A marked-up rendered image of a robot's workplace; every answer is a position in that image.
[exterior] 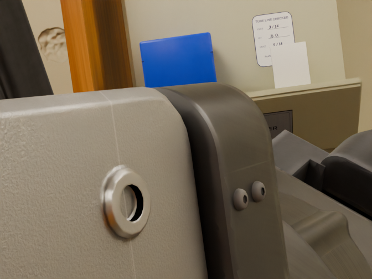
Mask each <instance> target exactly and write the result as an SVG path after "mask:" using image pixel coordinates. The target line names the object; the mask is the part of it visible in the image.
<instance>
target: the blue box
mask: <svg viewBox="0 0 372 279"><path fill-rule="evenodd" d="M139 47H140V52H141V59H142V67H143V75H144V83H145V87H148V88H153V87H164V86H176V85H187V84H198V83H205V82H217V79H216V71H215V63H214V55H213V47H212V42H211V34H210V33H209V32H206V33H198V34H190V35H182V36H178V37H170V38H162V39H155V40H147V41H142V42H140V43H139Z"/></svg>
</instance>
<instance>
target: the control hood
mask: <svg viewBox="0 0 372 279"><path fill-rule="evenodd" d="M361 88H362V79H359V77H356V78H351V79H344V80H336V81H327V82H319V83H315V84H307V85H299V86H291V87H283V88H278V89H270V90H262V91H254V92H246V93H245V94H246V95H248V96H249V97H250V98H251V99H252V100H253V101H254V102H255V103H256V105H257V106H258V107H259V109H260V110H261V112H262V113H270V112H279V111H287V110H292V116H293V134H294V135H296V136H298V137H300V138H302V139H303V140H305V141H307V142H309V143H311V144H313V145H315V146H317V147H318V148H320V149H331V148H337V147H338V146H339V145H340V144H341V143H342V142H343V141H344V140H346V139H347V138H349V137H350V136H352V135H354V134H356V133H358V126H359V113H360V101H361Z"/></svg>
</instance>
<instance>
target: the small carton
mask: <svg viewBox="0 0 372 279"><path fill-rule="evenodd" d="M270 52H271V60H272V68H273V77H274V82H275V89H278V88H283V87H291V86H299V85H307V84H311V78H310V73H309V65H308V56H307V47H306V42H299V43H292V44H284V45H277V46H271V47H270Z"/></svg>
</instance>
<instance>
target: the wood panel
mask: <svg viewBox="0 0 372 279"><path fill-rule="evenodd" d="M60 4H61V11H62V16H63V23H64V31H65V39H66V46H67V51H68V58H69V65H70V73H71V80H72V85H73V93H77V92H89V91H100V90H112V89H124V88H131V87H133V83H132V75H131V67H130V60H129V54H128V47H127V39H126V31H125V24H124V19H123V11H122V3H121V0H60Z"/></svg>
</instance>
